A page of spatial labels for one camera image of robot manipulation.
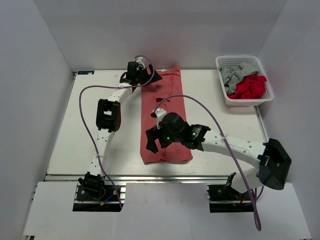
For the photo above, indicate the blue table label sticker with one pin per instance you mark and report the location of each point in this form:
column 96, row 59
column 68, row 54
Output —
column 85, row 72

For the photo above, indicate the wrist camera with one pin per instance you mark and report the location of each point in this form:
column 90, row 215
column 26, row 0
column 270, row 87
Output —
column 158, row 113
column 140, row 60

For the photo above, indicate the grey t-shirt in basket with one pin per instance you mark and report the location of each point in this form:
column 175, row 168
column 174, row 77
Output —
column 233, row 75

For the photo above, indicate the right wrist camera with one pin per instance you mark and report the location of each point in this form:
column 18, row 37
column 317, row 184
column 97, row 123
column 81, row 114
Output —
column 158, row 113

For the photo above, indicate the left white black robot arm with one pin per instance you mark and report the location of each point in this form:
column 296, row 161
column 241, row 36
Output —
column 108, row 122

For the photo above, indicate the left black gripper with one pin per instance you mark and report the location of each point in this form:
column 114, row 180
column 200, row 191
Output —
column 156, row 77

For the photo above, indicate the white plastic laundry basket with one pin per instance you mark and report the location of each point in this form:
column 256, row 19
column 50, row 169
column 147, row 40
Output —
column 233, row 60

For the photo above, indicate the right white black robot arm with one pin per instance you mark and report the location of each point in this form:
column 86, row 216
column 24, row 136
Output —
column 269, row 160

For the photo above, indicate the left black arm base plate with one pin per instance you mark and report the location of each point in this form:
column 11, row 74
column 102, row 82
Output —
column 106, row 201

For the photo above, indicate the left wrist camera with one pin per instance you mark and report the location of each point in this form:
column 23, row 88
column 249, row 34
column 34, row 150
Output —
column 140, row 60

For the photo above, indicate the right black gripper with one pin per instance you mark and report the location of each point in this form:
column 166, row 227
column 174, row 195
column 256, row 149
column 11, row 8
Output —
column 152, row 135

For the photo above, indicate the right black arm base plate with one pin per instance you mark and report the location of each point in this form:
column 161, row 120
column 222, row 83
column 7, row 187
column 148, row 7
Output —
column 222, row 200

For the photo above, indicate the bright red t-shirt in basket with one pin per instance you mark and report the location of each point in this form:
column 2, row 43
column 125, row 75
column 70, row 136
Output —
column 252, row 87

